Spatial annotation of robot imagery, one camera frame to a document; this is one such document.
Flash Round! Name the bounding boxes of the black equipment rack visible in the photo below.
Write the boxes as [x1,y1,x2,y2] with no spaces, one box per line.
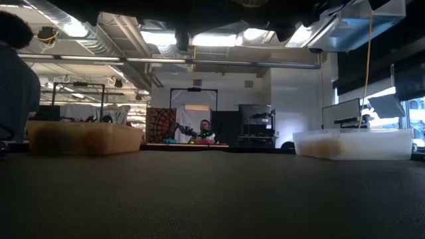
[238,104,276,147]

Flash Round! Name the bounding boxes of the mandala tapestry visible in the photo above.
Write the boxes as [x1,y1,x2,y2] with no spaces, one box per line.
[145,107,177,143]

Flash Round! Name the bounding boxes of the ceiling cable reel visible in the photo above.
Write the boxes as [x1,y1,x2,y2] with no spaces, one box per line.
[37,26,60,46]

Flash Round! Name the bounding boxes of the black table mat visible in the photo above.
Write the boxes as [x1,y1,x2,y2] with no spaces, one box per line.
[0,149,425,239]

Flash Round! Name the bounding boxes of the grey computer monitor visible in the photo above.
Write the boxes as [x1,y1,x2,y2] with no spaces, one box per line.
[321,98,361,129]

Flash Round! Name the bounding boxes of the background robot arms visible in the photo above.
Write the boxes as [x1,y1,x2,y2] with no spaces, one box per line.
[175,121,200,139]

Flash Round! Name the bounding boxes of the long grey ceiling pipe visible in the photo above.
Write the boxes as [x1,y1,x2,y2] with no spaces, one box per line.
[18,54,321,70]

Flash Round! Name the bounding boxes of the white translucent plastic bin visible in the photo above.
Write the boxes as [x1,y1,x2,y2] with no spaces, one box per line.
[292,127,414,161]

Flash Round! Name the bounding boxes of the black table edge frame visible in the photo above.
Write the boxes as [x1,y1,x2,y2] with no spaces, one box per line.
[0,141,425,154]

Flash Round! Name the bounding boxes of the background wooden table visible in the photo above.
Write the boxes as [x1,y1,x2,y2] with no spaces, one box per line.
[145,142,230,149]

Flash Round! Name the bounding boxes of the orange translucent plastic bin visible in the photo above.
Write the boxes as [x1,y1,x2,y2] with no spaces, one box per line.
[26,119,144,156]

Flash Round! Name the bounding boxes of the black monitor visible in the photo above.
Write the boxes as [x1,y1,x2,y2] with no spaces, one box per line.
[33,105,62,122]

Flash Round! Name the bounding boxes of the black gantry frame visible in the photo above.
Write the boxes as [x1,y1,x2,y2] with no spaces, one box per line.
[169,87,219,112]
[51,82,106,123]

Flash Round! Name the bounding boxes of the tilted grey panel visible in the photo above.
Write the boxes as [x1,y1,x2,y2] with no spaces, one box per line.
[367,94,406,120]

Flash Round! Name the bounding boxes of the person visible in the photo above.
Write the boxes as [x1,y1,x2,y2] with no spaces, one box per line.
[196,119,217,144]
[0,11,41,143]

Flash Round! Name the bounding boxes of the black panel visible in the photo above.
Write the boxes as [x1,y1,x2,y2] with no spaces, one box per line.
[211,110,240,145]

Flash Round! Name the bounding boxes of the white hanging cloth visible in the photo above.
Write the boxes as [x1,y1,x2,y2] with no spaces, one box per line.
[175,108,213,143]

